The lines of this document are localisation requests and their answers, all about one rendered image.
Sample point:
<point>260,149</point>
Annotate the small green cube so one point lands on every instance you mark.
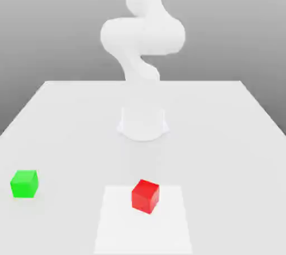
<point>24,184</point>

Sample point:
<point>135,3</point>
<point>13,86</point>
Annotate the small red cube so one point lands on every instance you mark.
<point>144,196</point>

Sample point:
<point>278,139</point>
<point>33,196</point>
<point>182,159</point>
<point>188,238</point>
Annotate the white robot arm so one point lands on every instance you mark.
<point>143,35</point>

